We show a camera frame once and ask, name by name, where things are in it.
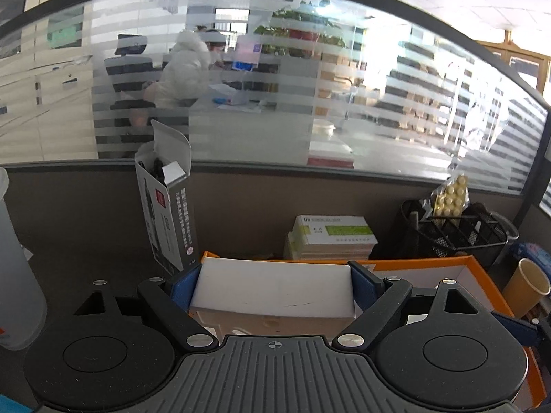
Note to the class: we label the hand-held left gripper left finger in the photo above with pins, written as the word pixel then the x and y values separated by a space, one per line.
pixel 186 286

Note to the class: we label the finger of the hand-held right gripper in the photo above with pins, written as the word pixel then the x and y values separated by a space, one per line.
pixel 514 329

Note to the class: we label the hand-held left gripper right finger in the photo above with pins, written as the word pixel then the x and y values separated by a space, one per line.
pixel 360 286

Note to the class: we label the orange cardboard box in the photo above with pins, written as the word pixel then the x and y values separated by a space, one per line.
pixel 490 284

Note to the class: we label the white rectangular block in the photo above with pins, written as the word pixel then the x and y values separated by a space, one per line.
pixel 275 286

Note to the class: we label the beige paper cup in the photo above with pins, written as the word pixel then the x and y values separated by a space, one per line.
pixel 527 286

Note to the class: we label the white and green paper box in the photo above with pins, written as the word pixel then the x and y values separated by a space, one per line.
pixel 335 228

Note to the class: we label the grey open packaging box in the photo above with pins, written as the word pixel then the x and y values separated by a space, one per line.
pixel 168 219

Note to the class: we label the blue printed packet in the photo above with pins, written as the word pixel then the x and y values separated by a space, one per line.
pixel 533 251

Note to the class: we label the black mesh desk organizer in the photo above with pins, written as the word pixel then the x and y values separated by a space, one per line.
pixel 460 236

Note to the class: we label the yellow pill blister pack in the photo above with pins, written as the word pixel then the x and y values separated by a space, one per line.
pixel 451 195

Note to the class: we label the red and white box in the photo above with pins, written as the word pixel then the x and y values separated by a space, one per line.
pixel 329 150

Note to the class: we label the white office counter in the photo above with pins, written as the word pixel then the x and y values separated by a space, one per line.
pixel 249 133

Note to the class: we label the frosted plastic cup green logo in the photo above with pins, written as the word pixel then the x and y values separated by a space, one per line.
pixel 17 266

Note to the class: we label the frosted striped glass partition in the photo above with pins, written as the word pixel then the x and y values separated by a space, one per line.
pixel 409 107

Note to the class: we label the black office chair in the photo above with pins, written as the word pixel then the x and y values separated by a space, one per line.
pixel 127 77

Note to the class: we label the green potted plant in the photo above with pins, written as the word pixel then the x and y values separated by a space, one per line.
pixel 301 30

